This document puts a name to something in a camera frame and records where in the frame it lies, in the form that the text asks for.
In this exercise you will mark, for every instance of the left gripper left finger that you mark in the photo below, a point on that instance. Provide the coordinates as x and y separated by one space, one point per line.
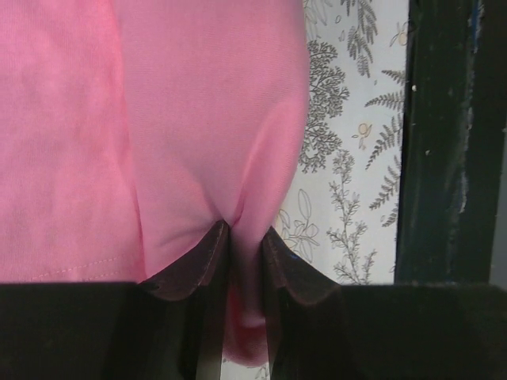
167 327

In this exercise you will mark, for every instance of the pink t shirt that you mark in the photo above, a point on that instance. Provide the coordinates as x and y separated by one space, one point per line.
128 128

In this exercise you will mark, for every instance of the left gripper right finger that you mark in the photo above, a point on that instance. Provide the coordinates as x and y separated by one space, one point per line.
319 329

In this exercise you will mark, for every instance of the floral patterned table mat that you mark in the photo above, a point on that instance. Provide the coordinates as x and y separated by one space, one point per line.
338 208

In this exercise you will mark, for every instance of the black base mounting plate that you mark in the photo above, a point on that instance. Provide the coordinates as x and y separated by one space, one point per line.
454 130

